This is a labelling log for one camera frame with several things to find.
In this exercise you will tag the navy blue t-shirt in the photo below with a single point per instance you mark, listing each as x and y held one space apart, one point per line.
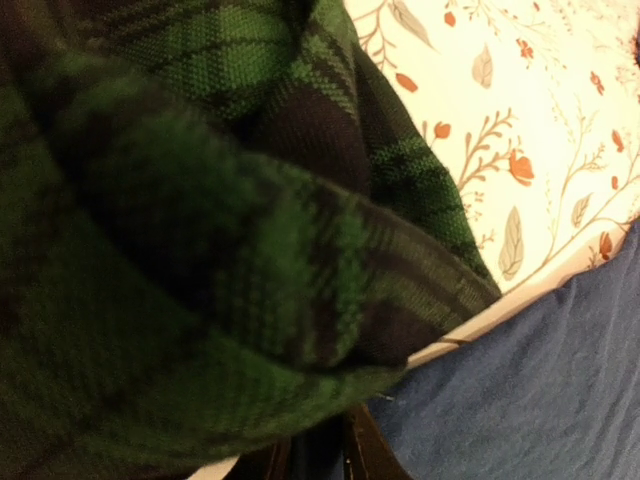
552 393

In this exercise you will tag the floral patterned table cloth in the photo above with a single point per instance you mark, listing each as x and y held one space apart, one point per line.
533 107

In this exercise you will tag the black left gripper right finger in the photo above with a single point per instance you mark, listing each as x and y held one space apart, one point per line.
367 455

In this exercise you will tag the dark green plaid garment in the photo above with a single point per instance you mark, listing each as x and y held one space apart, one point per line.
219 228

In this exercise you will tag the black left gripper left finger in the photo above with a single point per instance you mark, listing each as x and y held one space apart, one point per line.
269 463

